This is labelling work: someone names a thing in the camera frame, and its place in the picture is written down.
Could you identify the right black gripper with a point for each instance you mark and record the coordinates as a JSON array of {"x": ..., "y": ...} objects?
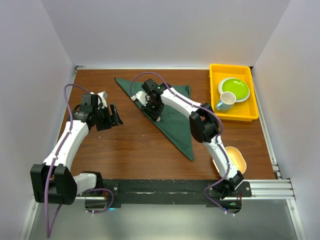
[{"x": 154, "y": 114}]

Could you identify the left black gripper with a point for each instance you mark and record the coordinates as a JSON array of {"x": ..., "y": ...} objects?
[{"x": 115, "y": 120}]

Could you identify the dark green cloth napkin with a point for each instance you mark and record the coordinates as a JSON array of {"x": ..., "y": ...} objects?
[{"x": 173, "y": 124}]

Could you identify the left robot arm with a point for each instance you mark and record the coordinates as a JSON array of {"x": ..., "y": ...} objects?
[{"x": 52, "y": 181}]

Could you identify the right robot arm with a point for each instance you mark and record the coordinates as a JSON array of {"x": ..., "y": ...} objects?
[{"x": 203, "y": 123}]

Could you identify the white blue mug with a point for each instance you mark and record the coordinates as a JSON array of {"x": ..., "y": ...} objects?
[{"x": 226, "y": 101}]

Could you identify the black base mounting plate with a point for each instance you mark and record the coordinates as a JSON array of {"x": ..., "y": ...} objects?
[{"x": 166, "y": 192}]

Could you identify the yellow plastic bin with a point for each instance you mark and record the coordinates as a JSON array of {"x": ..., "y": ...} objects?
[{"x": 246, "y": 111}]

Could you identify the green plate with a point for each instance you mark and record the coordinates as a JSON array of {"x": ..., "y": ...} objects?
[{"x": 237, "y": 86}]

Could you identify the cream square bowl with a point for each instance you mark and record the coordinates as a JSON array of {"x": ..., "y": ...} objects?
[{"x": 236, "y": 160}]

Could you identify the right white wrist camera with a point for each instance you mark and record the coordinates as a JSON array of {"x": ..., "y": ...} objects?
[{"x": 141, "y": 97}]

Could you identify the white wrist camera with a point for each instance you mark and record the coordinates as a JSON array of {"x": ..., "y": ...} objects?
[
  {"x": 141, "y": 97},
  {"x": 99, "y": 100}
]

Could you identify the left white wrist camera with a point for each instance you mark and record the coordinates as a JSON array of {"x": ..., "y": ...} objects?
[{"x": 99, "y": 100}]

